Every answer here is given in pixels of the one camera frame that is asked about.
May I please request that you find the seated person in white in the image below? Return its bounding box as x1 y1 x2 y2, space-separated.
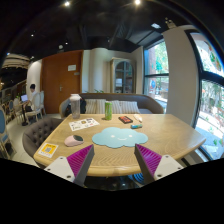
24 84 37 112

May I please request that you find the striped cushion left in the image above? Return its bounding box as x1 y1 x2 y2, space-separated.
86 99 106 114

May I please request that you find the striped cushion right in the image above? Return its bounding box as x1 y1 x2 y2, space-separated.
112 100 140 114

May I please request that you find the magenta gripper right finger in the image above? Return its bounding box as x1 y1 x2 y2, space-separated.
133 143 184 185

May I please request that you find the clear shaker bottle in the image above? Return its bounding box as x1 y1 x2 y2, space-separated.
70 94 81 119

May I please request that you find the yellow QR code sticker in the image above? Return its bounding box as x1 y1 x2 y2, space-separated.
39 143 58 158

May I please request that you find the white dining chair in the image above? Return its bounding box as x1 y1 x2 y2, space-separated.
25 93 42 120

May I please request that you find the wooden door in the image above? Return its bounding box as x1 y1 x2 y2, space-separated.
41 50 83 114

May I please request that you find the blue cloud-shaped mouse pad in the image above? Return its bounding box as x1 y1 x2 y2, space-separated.
92 127 148 148

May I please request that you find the arched glass cabinet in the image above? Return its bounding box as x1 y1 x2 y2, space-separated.
110 58 136 94

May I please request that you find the dark red-black box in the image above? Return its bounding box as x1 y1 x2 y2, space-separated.
118 116 133 124

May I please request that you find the striped cushion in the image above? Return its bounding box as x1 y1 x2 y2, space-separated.
86 99 106 114
112 100 140 114

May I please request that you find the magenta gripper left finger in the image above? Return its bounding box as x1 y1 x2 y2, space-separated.
44 144 96 187

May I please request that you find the white printed leaflet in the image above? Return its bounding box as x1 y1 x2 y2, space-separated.
69 118 98 131

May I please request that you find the open laptop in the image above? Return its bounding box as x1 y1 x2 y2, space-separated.
21 94 28 102

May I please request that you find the small teal object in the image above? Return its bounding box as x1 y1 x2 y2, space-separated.
131 124 143 129

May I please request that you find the white small packet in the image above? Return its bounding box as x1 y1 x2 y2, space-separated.
134 114 142 123

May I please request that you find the pink computer mouse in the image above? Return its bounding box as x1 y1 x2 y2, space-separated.
64 135 84 147

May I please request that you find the grey tufted armchair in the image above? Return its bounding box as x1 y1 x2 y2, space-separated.
22 117 62 157

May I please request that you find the green drink can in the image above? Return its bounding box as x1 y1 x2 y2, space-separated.
105 101 112 120

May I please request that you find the blue chair at left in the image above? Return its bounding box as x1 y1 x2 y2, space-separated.
0 106 15 159

